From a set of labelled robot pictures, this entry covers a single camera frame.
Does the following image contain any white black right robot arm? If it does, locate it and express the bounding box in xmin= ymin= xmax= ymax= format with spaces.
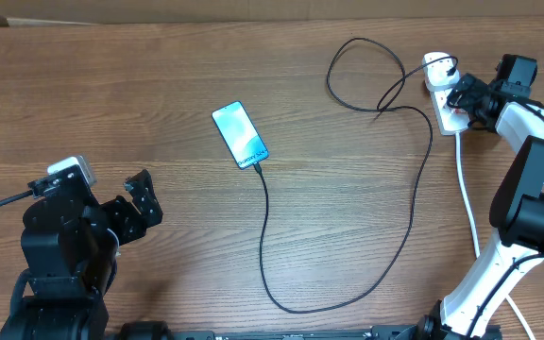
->
xmin=401 ymin=52 xmax=544 ymax=339

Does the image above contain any black USB charging cable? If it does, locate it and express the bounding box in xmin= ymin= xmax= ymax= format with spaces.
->
xmin=251 ymin=37 xmax=460 ymax=315

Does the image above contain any white USB wall charger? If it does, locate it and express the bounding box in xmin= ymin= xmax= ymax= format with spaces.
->
xmin=422 ymin=52 xmax=461 ymax=92

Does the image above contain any brown cardboard backdrop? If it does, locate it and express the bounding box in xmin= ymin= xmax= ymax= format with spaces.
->
xmin=0 ymin=0 xmax=544 ymax=26

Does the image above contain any black Samsung Galaxy smartphone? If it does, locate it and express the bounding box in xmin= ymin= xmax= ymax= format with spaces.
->
xmin=212 ymin=101 xmax=269 ymax=169

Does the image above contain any white power strip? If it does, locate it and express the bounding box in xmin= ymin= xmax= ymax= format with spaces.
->
xmin=431 ymin=89 xmax=469 ymax=136

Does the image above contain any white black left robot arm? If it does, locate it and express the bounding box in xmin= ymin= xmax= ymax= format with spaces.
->
xmin=0 ymin=165 xmax=163 ymax=339

